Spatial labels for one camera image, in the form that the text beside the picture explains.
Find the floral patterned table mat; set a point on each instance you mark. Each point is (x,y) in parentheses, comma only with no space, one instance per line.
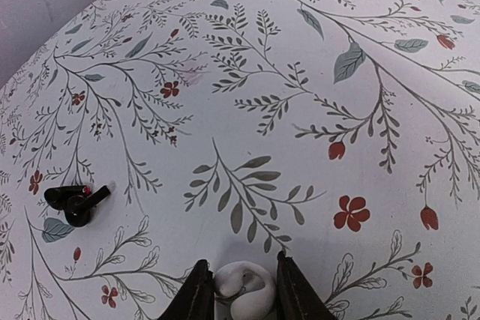
(342,132)

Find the white earbud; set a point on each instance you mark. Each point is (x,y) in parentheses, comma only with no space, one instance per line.
(249,288)

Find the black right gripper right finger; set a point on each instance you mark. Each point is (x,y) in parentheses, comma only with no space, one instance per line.
(296,298)

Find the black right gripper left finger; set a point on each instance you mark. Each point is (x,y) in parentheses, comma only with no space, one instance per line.
(195,299)

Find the black wireless earbuds pair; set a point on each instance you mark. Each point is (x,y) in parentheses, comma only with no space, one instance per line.
(76,202)

